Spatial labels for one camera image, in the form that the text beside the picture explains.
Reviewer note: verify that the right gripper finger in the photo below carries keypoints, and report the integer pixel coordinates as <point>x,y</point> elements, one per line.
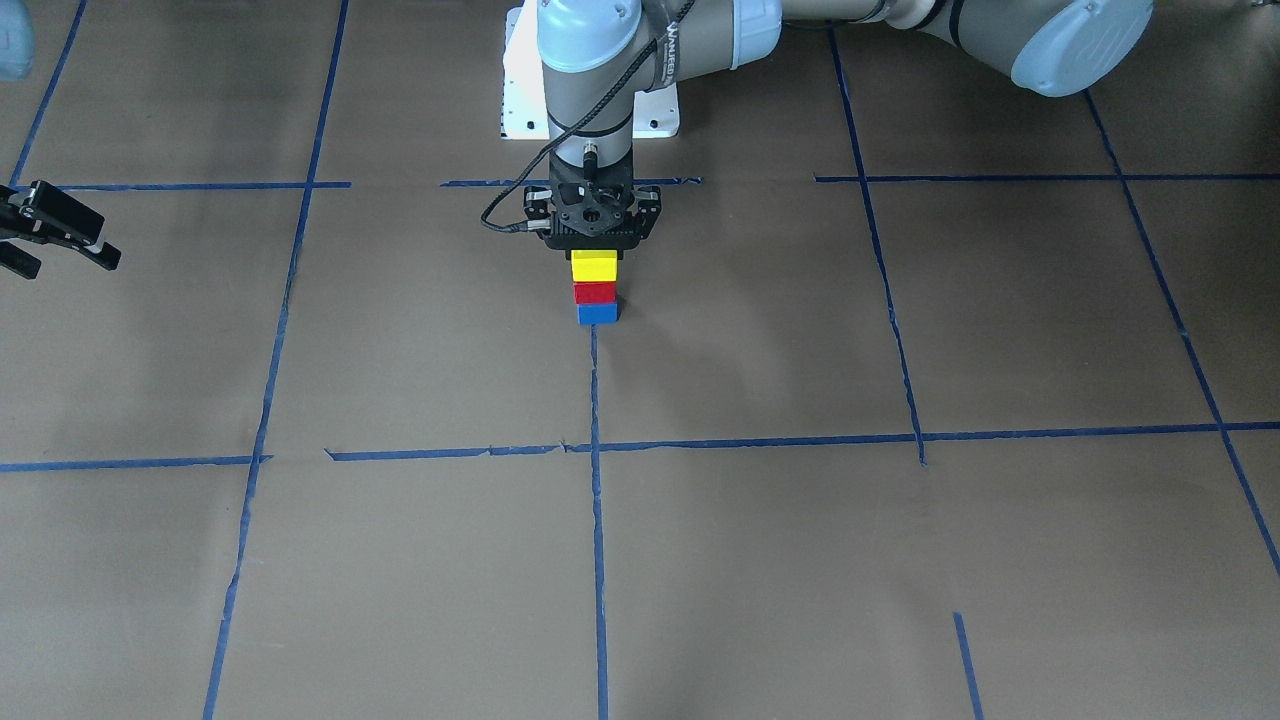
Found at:
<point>19,262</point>
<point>45,214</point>

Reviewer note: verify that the blue wooden cube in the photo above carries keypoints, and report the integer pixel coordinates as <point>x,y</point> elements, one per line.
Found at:
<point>602,313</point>

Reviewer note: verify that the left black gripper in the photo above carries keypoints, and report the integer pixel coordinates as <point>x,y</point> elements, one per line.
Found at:
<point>537,207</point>

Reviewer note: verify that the yellow wooden cube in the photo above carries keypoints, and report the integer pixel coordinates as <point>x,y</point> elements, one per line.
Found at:
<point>594,265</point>

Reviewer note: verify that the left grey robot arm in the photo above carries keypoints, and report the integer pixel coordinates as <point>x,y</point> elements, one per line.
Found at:
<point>594,57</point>

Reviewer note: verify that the red wooden cube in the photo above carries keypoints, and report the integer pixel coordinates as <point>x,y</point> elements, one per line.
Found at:
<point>594,292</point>

